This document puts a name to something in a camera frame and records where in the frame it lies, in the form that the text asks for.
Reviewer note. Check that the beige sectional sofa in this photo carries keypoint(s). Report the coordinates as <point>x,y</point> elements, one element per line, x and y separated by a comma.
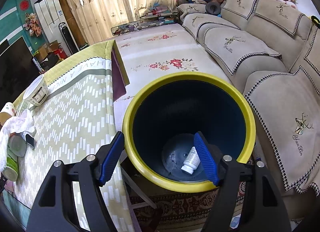
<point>270,52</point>

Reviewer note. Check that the white paper cup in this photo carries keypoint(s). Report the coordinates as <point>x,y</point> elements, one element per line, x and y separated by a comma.
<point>7,112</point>

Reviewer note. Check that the blue white sachet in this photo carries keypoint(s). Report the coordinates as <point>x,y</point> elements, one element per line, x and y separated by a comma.
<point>28,138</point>

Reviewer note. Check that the black flat television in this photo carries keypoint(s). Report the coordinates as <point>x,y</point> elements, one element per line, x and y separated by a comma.
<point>17,71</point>

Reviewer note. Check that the low glass shelf with books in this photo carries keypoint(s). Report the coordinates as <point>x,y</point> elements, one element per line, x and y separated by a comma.
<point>145,22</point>

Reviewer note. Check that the yellow rimmed black trash bin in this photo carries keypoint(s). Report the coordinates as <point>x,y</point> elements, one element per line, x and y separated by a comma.
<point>162,118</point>

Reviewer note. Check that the black tower fan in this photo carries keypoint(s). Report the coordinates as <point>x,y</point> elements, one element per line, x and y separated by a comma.
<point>68,38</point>

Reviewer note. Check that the white pill bottle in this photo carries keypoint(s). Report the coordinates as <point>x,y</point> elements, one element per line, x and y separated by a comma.
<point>192,161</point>

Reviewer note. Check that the white foam fruit net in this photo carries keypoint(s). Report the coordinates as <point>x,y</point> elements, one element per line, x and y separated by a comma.
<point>4,138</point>

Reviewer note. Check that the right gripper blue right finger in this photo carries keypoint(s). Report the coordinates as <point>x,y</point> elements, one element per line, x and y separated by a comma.
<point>208,163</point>

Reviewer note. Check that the patterned floor rug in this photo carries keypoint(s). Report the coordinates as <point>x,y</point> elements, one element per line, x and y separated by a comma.
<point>174,211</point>

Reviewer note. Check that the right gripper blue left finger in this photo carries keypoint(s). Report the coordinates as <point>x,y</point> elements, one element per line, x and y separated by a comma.
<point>108,156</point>

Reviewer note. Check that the green banded clear jar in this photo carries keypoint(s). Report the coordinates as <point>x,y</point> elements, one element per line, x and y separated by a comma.
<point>17,147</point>

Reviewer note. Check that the floral bed cover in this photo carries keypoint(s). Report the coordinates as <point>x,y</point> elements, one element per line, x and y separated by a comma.
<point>155,52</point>

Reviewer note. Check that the white tissue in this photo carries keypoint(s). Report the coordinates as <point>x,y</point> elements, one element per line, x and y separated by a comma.
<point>18,124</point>

